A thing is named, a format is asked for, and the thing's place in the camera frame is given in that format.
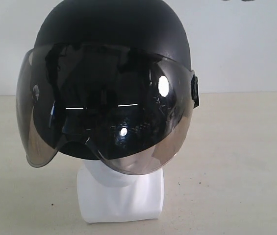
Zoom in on black helmet with visor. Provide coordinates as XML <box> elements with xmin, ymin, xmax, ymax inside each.
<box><xmin>16</xmin><ymin>0</ymin><xmax>199</xmax><ymax>175</ymax></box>

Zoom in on white mannequin head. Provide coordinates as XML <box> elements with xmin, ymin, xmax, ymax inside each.
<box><xmin>77</xmin><ymin>160</ymin><xmax>164</xmax><ymax>223</ymax></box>

